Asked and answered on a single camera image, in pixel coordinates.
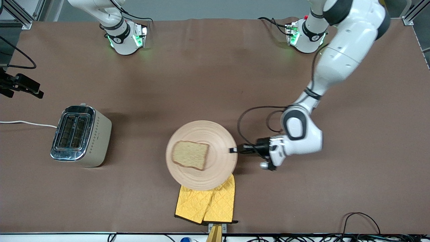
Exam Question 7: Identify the black looped cable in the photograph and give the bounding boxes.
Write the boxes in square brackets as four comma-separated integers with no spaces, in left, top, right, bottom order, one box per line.
[341,212,382,236]

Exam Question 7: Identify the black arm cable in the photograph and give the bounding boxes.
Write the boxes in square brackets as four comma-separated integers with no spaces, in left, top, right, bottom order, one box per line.
[237,43,329,156]
[0,35,37,69]

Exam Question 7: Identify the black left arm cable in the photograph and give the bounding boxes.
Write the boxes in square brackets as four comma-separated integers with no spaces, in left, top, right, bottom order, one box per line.
[237,43,329,156]

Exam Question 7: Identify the aluminium frame profile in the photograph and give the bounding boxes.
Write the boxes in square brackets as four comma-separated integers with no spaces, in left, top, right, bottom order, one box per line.
[0,0,46,30]
[401,0,430,26]

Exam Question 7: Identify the brown table cover sheet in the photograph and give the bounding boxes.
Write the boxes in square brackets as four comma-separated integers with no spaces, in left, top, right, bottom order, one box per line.
[0,17,430,234]

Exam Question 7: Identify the round wooden plate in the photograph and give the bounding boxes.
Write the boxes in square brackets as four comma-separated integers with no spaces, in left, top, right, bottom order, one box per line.
[166,120,238,191]

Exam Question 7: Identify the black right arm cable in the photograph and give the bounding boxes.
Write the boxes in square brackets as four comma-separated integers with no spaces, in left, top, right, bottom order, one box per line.
[0,35,37,69]

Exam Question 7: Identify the silver two-slot toaster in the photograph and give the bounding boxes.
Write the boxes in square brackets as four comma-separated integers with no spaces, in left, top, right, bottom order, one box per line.
[50,103,112,168]

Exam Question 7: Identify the small metal bracket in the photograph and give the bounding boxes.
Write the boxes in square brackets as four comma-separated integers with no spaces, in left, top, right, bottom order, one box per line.
[208,223,227,234]

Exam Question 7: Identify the white toaster power cord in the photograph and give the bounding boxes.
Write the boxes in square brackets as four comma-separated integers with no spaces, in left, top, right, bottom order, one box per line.
[0,120,58,129]

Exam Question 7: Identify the black cable bundle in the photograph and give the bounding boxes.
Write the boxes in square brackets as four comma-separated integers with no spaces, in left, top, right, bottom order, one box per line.
[249,234,430,242]

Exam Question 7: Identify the black base cable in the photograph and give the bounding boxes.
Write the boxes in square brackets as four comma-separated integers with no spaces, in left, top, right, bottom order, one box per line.
[258,16,291,37]
[119,8,154,24]

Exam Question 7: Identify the brown bread slice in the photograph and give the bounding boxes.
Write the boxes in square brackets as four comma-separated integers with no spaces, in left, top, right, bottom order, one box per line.
[171,140,210,171]

